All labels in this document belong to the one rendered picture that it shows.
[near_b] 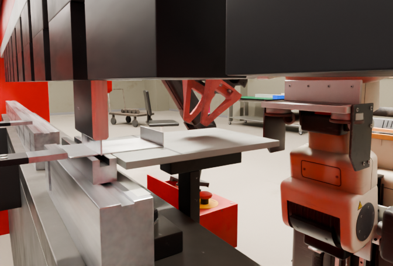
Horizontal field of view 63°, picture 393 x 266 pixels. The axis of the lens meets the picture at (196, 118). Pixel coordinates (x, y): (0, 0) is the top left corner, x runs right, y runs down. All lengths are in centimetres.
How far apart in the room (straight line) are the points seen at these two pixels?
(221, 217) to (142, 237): 49
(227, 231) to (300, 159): 31
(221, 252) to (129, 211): 15
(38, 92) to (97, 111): 221
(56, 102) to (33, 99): 912
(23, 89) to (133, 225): 229
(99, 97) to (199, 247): 24
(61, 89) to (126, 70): 1155
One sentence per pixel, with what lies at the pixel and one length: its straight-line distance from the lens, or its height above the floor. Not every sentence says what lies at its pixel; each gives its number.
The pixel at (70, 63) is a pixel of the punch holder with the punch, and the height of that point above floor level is 111.
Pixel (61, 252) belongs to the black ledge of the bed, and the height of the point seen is 87.
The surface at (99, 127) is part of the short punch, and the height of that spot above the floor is 104.
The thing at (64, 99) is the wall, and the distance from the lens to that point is 1179.
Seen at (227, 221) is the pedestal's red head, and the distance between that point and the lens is 86.
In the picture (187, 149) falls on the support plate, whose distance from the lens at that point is 45.
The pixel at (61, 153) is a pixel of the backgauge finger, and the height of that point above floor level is 100.
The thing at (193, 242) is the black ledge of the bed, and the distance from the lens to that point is 47.
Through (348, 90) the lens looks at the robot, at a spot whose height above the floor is 107.
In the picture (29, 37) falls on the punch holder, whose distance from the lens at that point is 76.
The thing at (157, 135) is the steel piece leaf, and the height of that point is 101.
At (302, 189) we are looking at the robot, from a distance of 97.
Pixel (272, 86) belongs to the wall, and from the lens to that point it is 875.
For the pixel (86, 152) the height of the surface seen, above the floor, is 100.
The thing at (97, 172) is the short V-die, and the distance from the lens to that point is 42.
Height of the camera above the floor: 109
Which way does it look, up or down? 6 degrees down
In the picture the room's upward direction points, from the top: straight up
